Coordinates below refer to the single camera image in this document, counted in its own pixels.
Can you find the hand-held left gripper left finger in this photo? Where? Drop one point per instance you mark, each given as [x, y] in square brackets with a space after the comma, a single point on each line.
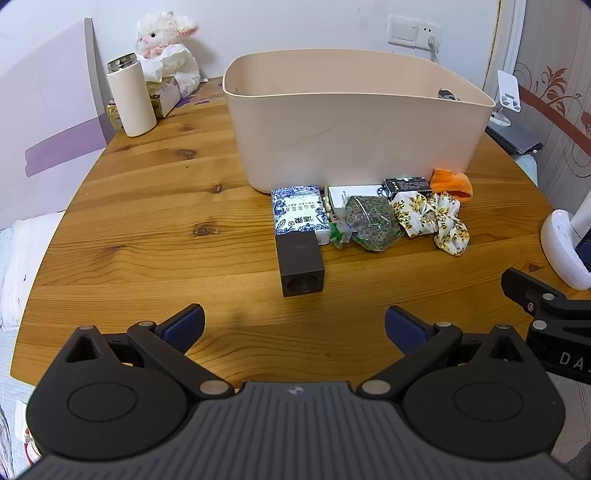
[184, 325]

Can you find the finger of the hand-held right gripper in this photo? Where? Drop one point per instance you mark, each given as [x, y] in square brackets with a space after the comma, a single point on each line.
[521, 286]

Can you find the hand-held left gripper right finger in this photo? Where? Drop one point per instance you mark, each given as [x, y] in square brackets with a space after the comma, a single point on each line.
[406, 330]

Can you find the white lamp base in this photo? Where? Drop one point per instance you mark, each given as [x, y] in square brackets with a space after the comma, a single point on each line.
[561, 244]

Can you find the floral fabric scrunchie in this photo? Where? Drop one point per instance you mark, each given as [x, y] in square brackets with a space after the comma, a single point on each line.
[411, 212]
[450, 226]

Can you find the green dried tea packet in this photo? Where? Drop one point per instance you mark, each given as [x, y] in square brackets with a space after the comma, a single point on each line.
[374, 221]

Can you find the orange cloth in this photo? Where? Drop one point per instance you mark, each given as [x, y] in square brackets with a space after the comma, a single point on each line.
[452, 182]

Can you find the dark brown rectangular box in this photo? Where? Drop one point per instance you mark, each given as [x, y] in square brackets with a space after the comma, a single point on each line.
[298, 258]

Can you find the small black box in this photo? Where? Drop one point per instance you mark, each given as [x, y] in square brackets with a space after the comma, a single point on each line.
[407, 185]

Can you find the grey laptop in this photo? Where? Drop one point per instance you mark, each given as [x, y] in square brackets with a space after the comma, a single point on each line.
[515, 138]

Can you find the white flat box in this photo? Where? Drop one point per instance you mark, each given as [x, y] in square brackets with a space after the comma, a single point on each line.
[355, 190]

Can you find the blue and white patterned box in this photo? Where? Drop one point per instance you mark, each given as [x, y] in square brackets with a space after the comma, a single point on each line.
[298, 210]

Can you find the white phone stand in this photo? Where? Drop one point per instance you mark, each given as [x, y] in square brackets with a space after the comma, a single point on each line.
[508, 92]

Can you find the beige plastic storage bin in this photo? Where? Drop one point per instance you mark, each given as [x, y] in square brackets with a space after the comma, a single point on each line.
[351, 134]

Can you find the white thermos bottle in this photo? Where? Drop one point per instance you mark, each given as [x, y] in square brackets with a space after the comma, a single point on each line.
[131, 101]

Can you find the cardboard tissue box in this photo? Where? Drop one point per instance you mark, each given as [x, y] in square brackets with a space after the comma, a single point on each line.
[166, 94]

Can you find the purple patterned mat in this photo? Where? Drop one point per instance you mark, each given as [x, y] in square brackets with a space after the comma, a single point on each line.
[207, 90]

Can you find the purple and white board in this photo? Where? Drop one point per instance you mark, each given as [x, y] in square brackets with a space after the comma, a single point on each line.
[51, 115]

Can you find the white plush lamb toy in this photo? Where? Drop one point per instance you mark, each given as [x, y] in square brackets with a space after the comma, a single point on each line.
[161, 32]

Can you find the white wall socket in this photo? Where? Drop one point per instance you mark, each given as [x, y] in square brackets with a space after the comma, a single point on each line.
[413, 30]

